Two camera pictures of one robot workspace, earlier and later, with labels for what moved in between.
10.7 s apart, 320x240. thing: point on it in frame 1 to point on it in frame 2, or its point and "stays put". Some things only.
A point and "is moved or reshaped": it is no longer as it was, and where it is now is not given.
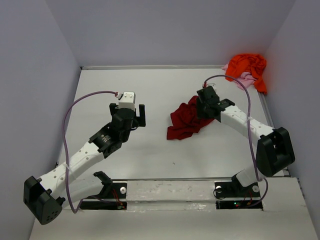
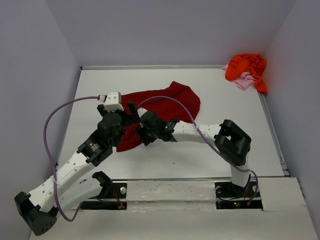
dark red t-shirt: (185, 120) is moved or reshaped
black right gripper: (206, 110) to (141, 127)
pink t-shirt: (246, 78) stays put
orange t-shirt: (254, 64) stays put
